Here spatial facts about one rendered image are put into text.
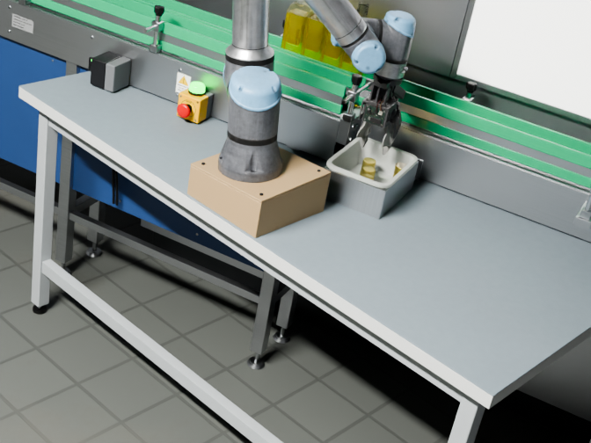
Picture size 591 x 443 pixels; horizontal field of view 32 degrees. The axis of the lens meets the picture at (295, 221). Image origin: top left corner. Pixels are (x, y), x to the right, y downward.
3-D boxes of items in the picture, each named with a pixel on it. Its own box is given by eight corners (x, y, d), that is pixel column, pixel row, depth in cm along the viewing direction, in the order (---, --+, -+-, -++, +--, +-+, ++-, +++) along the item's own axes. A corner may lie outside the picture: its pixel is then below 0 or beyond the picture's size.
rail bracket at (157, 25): (164, 53, 284) (168, 7, 278) (148, 60, 279) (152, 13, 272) (151, 49, 286) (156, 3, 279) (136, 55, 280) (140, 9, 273)
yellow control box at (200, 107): (210, 118, 283) (214, 93, 279) (196, 126, 277) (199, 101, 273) (189, 109, 285) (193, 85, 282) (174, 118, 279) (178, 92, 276)
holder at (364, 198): (419, 180, 271) (426, 154, 267) (379, 219, 249) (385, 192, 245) (361, 158, 277) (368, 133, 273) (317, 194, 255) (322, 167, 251)
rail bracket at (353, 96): (369, 109, 272) (379, 66, 266) (343, 128, 258) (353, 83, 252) (360, 105, 273) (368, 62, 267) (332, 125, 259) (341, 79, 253)
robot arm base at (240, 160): (254, 189, 232) (258, 149, 227) (204, 167, 239) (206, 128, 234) (295, 168, 243) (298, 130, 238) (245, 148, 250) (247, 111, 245)
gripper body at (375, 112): (356, 120, 251) (366, 76, 245) (369, 111, 258) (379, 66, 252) (384, 131, 249) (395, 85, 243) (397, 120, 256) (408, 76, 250)
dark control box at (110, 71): (129, 86, 292) (131, 59, 288) (112, 94, 286) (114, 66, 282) (105, 77, 295) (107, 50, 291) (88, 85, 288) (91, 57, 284)
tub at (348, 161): (413, 185, 267) (420, 156, 262) (380, 218, 249) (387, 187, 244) (353, 163, 272) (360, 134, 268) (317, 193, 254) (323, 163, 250)
